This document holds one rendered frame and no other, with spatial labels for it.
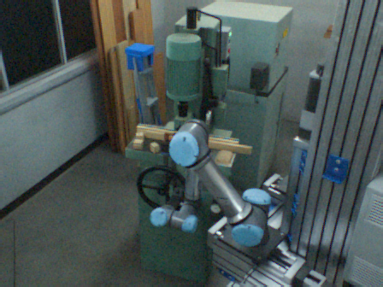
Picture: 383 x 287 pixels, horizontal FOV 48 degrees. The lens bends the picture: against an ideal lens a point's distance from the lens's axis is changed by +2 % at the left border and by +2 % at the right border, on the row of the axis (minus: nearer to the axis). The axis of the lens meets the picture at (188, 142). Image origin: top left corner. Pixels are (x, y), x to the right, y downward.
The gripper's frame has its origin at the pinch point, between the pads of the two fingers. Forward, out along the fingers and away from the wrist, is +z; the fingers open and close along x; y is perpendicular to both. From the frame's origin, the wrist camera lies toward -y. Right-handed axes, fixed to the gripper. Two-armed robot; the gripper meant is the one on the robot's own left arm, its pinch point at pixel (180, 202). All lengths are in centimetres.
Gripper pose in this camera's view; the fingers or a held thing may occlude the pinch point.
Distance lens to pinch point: 213.3
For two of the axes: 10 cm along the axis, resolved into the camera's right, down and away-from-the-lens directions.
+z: 2.5, 0.2, 9.7
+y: -2.1, 9.8, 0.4
